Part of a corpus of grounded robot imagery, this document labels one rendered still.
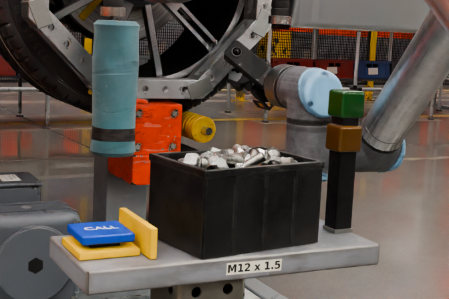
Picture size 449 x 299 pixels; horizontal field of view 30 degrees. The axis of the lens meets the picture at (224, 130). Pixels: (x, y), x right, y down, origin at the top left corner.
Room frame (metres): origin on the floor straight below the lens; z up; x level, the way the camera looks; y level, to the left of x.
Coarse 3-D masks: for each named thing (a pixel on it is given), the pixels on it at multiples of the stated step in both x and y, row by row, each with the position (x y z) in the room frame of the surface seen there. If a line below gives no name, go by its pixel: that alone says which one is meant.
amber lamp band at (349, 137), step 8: (328, 128) 1.22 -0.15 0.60; (336, 128) 1.20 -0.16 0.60; (344, 128) 1.19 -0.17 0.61; (352, 128) 1.20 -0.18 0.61; (360, 128) 1.21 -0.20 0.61; (328, 136) 1.22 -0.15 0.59; (336, 136) 1.20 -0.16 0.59; (344, 136) 1.19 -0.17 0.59; (352, 136) 1.20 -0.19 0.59; (360, 136) 1.21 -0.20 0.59; (328, 144) 1.22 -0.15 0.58; (336, 144) 1.20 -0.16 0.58; (344, 144) 1.20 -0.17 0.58; (352, 144) 1.20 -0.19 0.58; (360, 144) 1.21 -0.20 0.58; (344, 152) 1.20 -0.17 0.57; (352, 152) 1.21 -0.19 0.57
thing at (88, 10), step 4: (96, 0) 1.92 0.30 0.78; (100, 0) 1.92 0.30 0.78; (92, 4) 1.91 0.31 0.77; (96, 4) 1.92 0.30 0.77; (88, 8) 1.91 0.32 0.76; (92, 8) 1.91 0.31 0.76; (84, 12) 1.91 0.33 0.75; (88, 12) 1.91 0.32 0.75; (80, 16) 1.90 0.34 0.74; (84, 16) 1.91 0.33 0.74
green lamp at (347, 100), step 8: (336, 96) 1.21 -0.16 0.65; (344, 96) 1.19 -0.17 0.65; (352, 96) 1.20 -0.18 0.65; (360, 96) 1.21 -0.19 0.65; (328, 104) 1.23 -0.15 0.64; (336, 104) 1.21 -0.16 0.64; (344, 104) 1.19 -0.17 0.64; (352, 104) 1.20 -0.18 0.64; (360, 104) 1.21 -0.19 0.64; (328, 112) 1.22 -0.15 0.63; (336, 112) 1.20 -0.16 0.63; (344, 112) 1.19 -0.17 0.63; (352, 112) 1.20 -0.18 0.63; (360, 112) 1.21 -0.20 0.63
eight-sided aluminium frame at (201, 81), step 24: (24, 0) 1.67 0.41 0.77; (48, 0) 1.65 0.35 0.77; (264, 0) 1.86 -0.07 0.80; (48, 24) 1.64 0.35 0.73; (240, 24) 1.90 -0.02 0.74; (264, 24) 1.86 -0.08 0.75; (72, 48) 1.67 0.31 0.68; (216, 48) 1.87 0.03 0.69; (192, 72) 1.85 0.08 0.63; (216, 72) 1.81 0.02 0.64; (144, 96) 1.74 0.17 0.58; (168, 96) 1.76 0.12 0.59; (192, 96) 1.79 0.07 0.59
